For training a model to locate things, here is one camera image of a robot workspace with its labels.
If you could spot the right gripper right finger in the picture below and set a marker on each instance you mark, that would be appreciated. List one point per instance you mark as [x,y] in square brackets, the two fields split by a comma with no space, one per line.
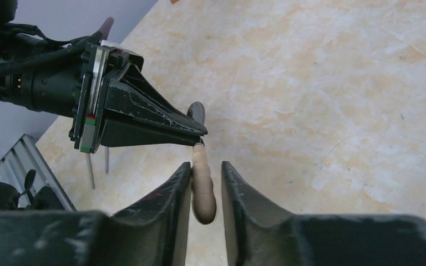
[260,232]

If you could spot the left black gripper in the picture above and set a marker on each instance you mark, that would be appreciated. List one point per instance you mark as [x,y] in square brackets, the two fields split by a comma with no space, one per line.
[72,78]

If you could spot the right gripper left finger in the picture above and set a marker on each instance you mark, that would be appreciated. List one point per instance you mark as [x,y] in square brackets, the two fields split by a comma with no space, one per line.
[151,231]

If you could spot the aluminium front rail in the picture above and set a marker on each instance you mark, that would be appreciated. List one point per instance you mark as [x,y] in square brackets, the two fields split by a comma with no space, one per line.
[46,191]

